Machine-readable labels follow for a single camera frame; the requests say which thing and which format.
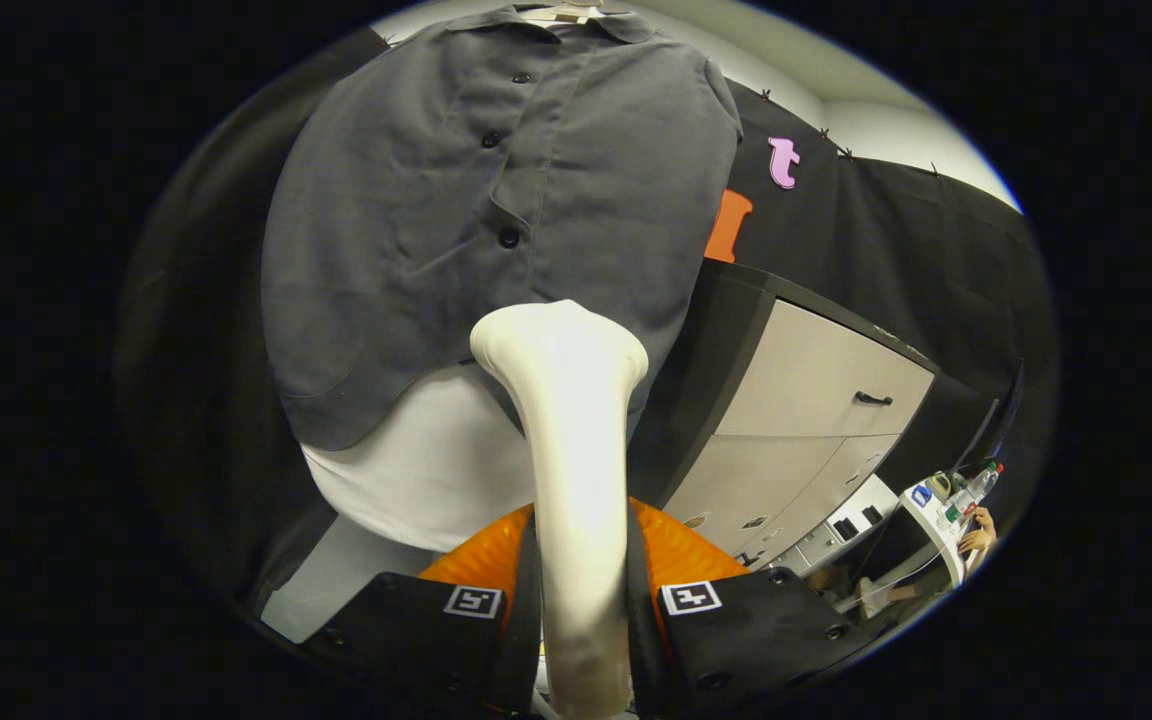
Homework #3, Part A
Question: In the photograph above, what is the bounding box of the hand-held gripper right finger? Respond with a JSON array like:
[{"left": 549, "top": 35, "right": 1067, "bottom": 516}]
[{"left": 626, "top": 498, "right": 882, "bottom": 720}]

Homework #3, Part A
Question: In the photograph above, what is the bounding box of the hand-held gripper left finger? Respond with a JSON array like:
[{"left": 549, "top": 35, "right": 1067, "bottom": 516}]
[{"left": 301, "top": 503, "right": 547, "bottom": 720}]

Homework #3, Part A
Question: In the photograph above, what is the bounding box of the white garment steamer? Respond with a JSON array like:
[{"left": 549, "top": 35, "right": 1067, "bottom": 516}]
[{"left": 469, "top": 300, "right": 650, "bottom": 719}]

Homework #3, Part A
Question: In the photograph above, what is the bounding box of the grey button shirt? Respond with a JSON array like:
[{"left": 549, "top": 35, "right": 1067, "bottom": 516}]
[{"left": 259, "top": 5, "right": 745, "bottom": 453}]

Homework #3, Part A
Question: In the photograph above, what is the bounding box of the white fabric panel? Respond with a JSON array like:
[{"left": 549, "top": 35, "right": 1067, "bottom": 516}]
[{"left": 299, "top": 360, "right": 537, "bottom": 553}]

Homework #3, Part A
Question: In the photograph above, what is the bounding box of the white side table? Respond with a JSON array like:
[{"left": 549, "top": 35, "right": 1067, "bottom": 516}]
[{"left": 898, "top": 470, "right": 997, "bottom": 589}]

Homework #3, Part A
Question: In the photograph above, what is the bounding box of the grey drawer cabinet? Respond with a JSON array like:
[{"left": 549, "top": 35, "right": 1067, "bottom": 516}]
[{"left": 636, "top": 258, "right": 940, "bottom": 571}]

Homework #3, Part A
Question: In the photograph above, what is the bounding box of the black backdrop cloth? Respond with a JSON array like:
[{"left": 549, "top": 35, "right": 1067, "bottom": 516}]
[{"left": 116, "top": 25, "right": 1057, "bottom": 601}]

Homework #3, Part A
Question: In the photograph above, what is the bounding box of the row of black clips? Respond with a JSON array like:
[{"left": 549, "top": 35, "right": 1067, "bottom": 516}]
[{"left": 758, "top": 88, "right": 940, "bottom": 176}]

